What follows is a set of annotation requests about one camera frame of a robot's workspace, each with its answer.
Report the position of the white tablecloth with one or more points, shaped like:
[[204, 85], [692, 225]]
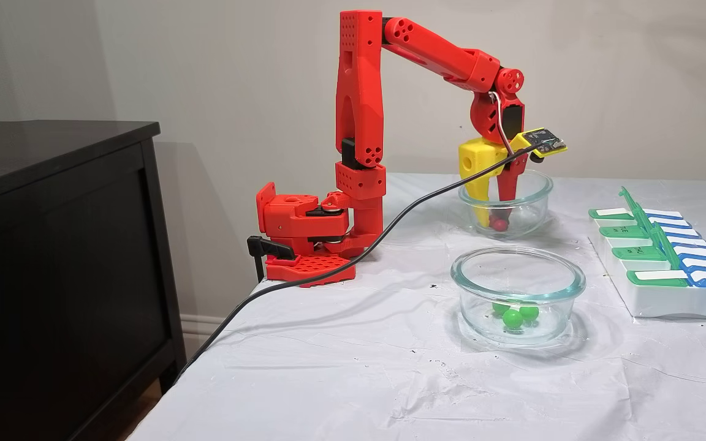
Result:
[[328, 380]]

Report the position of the black wooden cabinet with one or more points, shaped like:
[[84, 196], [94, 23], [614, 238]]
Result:
[[53, 275]]

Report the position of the weekly pill organizer box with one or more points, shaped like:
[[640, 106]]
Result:
[[665, 300]]

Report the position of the camera board on yellow mount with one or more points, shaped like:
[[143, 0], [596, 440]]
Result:
[[543, 141]]

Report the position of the black table clamp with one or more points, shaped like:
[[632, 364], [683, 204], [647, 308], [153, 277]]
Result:
[[267, 247]]

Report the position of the clear glass bowl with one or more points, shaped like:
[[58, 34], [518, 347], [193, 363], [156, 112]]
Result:
[[475, 306], [537, 208]]

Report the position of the green round pill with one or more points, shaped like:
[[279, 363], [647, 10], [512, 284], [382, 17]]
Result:
[[498, 307], [530, 312], [512, 318]]

